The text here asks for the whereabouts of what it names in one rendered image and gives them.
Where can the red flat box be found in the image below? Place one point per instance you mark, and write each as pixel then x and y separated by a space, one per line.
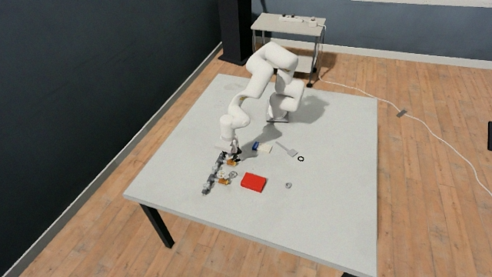
pixel 253 182

